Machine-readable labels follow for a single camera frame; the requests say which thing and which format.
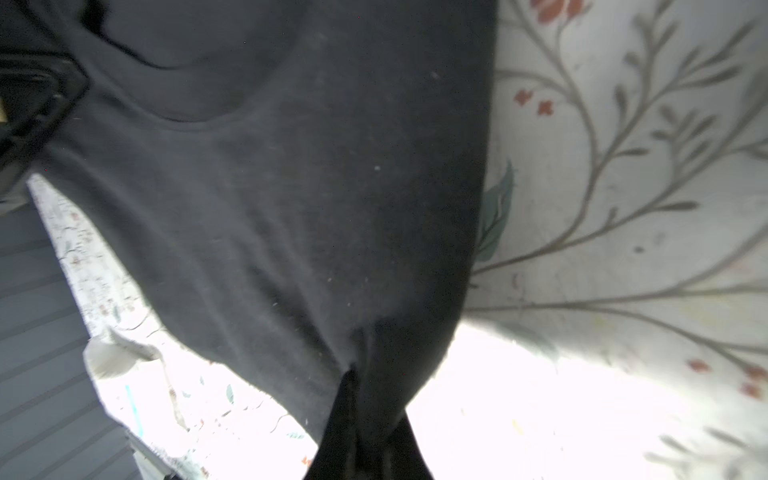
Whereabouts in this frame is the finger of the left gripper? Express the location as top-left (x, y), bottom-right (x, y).
top-left (1, 52), bottom-right (89, 180)

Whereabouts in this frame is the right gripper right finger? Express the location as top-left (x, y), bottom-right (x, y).
top-left (383, 414), bottom-right (434, 480)

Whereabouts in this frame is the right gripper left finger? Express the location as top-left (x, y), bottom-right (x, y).
top-left (304, 370), bottom-right (357, 480)

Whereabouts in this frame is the floral table cloth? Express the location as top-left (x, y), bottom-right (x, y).
top-left (30, 1), bottom-right (767, 479)

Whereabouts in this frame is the white toiletry pouch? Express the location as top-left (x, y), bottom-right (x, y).
top-left (83, 329), bottom-right (162, 380)

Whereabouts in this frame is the black t-shirt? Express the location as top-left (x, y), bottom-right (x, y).
top-left (1, 1), bottom-right (497, 451)

